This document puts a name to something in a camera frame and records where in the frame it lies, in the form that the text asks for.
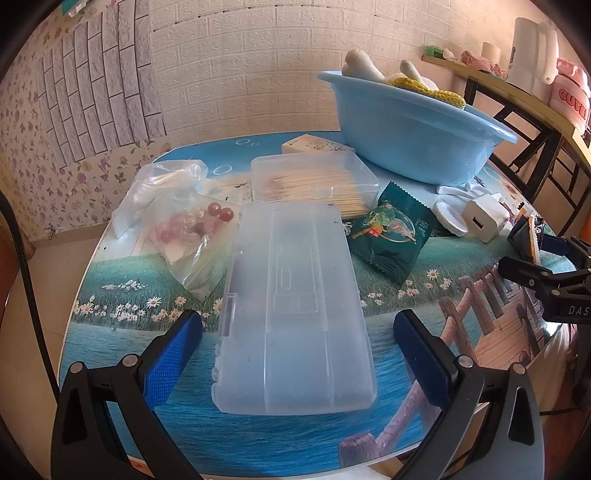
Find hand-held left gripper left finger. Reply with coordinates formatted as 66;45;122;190
51;309;204;480

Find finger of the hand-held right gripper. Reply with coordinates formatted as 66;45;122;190
498;256;583;297
540;233;591;274

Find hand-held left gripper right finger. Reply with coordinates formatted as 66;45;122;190
392;309;546;480

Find large translucent plastic box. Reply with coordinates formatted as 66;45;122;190
211;202;377;415

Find blue plastic basin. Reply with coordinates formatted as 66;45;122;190
318;70;519;184

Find printed landscape desktop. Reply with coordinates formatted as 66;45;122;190
58;130;564;462

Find black snack packet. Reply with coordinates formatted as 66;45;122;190
508;210;548;265

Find person's white clothing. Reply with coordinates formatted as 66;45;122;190
538;323;583;411

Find white charger plug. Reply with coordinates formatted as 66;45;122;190
462;191;511;243

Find white curved plastic piece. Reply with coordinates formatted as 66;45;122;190
436;181;485;198

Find clear plastic bag of beads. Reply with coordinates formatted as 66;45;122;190
113;159;241;303

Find green snack packet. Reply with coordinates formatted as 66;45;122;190
346;181;438;283

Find pink jar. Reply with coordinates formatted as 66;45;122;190
549;58;591;134

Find wooden side table black legs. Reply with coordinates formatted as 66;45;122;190
421;54;591;241

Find yellow mesh net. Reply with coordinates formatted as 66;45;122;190
387;78;466;110

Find wooden door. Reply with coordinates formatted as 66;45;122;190
0;217;35;296

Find white electric kettle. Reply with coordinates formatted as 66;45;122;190
508;17;559;93

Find pink cloth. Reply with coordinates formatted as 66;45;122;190
459;50;509;78

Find paper roll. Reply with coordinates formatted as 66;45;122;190
481;41;504;70

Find clear box of toothpicks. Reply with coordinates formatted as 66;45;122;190
250;153;380;220

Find cream cardboard box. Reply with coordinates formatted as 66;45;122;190
281;134;356;157

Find black cable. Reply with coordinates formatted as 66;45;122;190
0;191;61;402

